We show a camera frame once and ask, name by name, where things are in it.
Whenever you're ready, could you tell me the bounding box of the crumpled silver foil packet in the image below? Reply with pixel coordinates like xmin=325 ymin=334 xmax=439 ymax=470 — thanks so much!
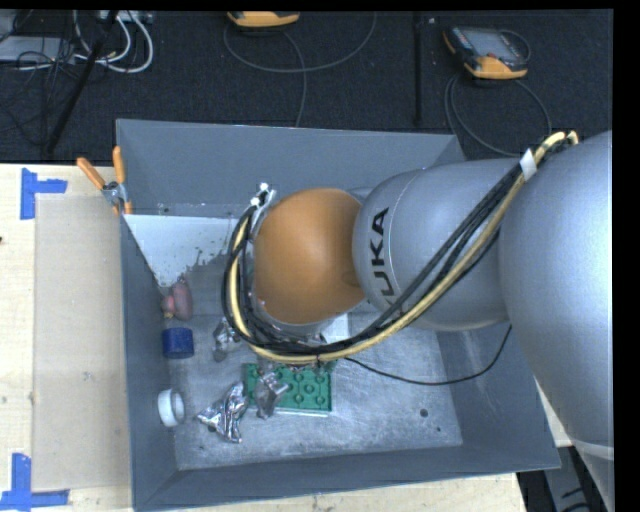
xmin=195 ymin=381 xmax=250 ymax=445

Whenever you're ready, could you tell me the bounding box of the dark green flat block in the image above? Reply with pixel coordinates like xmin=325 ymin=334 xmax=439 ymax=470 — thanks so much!
xmin=242 ymin=361 xmax=333 ymax=417

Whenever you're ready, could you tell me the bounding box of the small shiny silver object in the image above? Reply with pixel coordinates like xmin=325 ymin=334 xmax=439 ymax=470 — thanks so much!
xmin=211 ymin=318 xmax=242 ymax=363

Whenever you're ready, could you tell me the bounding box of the grey metal bin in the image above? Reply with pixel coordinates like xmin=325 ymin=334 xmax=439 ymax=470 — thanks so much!
xmin=114 ymin=118 xmax=562 ymax=512

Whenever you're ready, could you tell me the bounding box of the blue cylinder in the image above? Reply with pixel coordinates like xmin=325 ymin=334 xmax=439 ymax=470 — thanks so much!
xmin=160 ymin=326 xmax=196 ymax=361

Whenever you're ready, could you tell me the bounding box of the pink-brown toy animal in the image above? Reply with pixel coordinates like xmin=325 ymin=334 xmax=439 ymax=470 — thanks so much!
xmin=160 ymin=278 xmax=194 ymax=322

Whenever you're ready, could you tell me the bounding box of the pale cardboard board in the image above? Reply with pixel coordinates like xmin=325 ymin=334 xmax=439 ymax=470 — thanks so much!
xmin=30 ymin=193 xmax=132 ymax=492

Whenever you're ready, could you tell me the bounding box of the white ring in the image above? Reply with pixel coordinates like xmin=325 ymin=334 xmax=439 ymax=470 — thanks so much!
xmin=157 ymin=388 xmax=187 ymax=428

